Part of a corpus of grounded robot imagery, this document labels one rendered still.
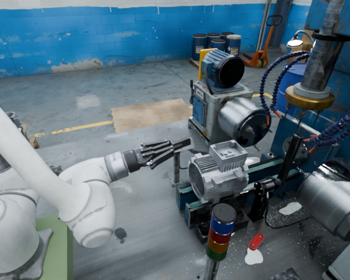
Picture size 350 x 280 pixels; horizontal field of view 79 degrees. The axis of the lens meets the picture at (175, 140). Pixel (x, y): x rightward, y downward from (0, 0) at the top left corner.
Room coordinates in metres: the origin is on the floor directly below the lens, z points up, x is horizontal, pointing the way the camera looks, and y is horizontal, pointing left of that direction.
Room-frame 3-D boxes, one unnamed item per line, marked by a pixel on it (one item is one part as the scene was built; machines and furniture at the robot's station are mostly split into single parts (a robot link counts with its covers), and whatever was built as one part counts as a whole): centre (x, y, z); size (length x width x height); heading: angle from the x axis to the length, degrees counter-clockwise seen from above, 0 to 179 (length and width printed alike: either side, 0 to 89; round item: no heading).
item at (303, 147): (0.85, -0.60, 1.02); 0.15 x 0.02 x 0.15; 22
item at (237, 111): (1.15, -0.39, 1.04); 0.37 x 0.25 x 0.25; 22
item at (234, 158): (0.70, -0.22, 1.11); 0.12 x 0.11 x 0.07; 111
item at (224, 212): (0.34, -0.13, 1.01); 0.08 x 0.08 x 0.42; 22
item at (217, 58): (1.40, -0.25, 1.16); 0.33 x 0.26 x 0.42; 22
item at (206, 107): (1.37, -0.30, 0.99); 0.35 x 0.31 x 0.37; 22
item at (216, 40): (5.96, -1.07, 0.37); 1.20 x 0.80 x 0.74; 107
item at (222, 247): (0.34, -0.13, 1.10); 0.06 x 0.06 x 0.04
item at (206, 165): (0.68, -0.18, 1.02); 0.20 x 0.19 x 0.19; 111
